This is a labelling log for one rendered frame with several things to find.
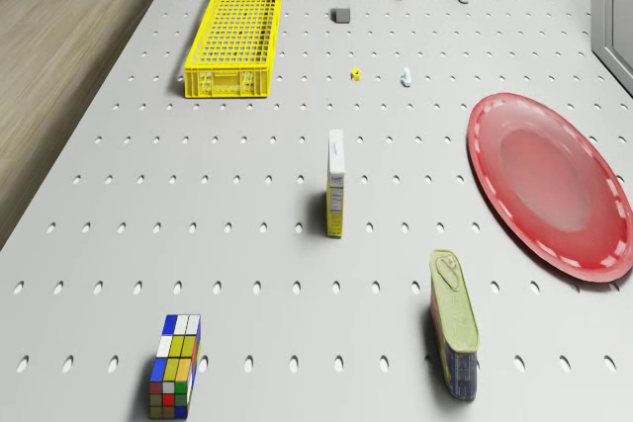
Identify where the white and yellow box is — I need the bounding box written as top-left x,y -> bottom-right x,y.
324,128 -> 346,239

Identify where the yellow basket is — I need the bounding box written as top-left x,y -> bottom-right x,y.
183,0 -> 283,100

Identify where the flat-sided can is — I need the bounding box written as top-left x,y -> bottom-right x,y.
428,249 -> 480,401

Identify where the puzzle cube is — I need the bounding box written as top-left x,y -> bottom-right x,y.
148,313 -> 202,420

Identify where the red plate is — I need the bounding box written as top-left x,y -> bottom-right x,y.
466,92 -> 633,284

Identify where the white cabinet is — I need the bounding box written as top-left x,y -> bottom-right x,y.
588,0 -> 633,97

